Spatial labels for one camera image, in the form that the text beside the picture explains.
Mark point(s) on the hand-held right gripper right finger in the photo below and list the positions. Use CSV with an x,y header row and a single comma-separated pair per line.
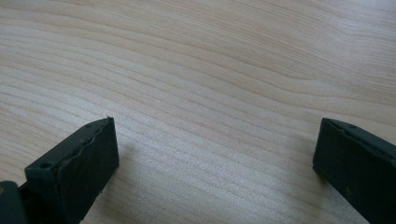
x,y
355,165

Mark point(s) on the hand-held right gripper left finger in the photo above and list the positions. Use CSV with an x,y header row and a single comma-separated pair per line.
x,y
77,168

